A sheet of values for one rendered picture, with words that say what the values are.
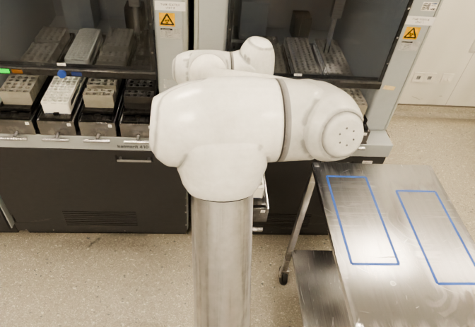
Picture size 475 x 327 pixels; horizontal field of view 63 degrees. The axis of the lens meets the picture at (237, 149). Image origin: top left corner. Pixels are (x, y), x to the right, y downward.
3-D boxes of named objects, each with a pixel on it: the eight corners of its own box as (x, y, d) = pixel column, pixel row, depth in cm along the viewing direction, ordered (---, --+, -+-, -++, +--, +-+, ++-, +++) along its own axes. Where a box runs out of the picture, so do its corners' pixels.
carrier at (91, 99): (116, 104, 155) (114, 92, 151) (114, 108, 154) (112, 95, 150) (85, 104, 154) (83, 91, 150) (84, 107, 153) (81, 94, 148)
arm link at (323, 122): (339, 70, 69) (264, 70, 67) (392, 90, 52) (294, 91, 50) (331, 140, 74) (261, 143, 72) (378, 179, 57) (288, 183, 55)
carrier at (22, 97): (36, 102, 152) (32, 89, 148) (34, 105, 151) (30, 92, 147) (4, 101, 151) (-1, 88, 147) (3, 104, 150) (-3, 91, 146)
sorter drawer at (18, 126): (52, 46, 200) (48, 30, 194) (80, 47, 201) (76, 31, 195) (-6, 141, 147) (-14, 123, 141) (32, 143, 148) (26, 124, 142)
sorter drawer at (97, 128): (113, 49, 203) (111, 33, 197) (141, 51, 204) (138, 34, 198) (78, 143, 150) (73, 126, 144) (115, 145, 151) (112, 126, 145)
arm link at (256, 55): (267, 77, 124) (225, 77, 122) (274, 31, 113) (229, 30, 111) (273, 97, 116) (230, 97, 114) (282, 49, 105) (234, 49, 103)
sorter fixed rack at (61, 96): (65, 73, 171) (62, 61, 167) (88, 74, 172) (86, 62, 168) (44, 116, 150) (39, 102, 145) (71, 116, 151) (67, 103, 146)
